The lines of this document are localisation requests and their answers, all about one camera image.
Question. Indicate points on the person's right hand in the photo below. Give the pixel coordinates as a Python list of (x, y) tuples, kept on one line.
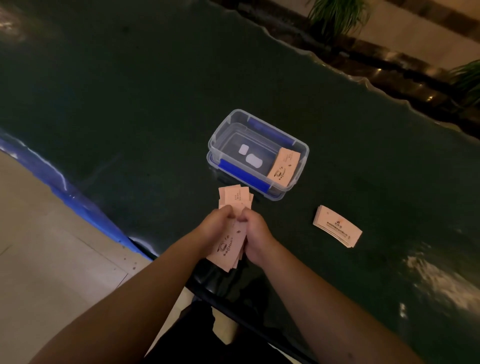
[(258, 237)]

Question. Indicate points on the person's left hand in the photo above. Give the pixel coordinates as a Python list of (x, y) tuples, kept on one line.
[(214, 227)]

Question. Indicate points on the person's right thumb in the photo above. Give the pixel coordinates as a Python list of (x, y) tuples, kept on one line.
[(245, 215)]

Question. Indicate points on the person's left thumb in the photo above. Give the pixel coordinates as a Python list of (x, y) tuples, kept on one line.
[(227, 210)]

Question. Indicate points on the bunch of pink paper sleeves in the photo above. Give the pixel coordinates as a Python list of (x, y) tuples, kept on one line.
[(232, 225)]

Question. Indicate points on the person's left forearm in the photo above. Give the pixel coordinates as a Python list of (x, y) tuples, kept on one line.
[(123, 307)]

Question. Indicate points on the person's right forearm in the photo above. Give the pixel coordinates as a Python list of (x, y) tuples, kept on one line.
[(330, 311)]

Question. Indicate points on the pink paper sleeve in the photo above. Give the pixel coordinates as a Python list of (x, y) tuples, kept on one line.
[(284, 167)]

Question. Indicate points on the clear plastic storage box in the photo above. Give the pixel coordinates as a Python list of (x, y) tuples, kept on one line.
[(258, 153)]

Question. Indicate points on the stack of pink paper sleeves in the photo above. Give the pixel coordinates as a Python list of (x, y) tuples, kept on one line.
[(336, 226)]

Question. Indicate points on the person's black trousers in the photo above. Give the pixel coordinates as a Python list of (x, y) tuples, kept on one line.
[(210, 337)]

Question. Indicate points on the dark stone planter ledge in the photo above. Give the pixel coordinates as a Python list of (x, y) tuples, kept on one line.
[(375, 63)]

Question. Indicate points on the green potted plant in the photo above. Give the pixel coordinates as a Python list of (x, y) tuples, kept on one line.
[(337, 17), (467, 80)]

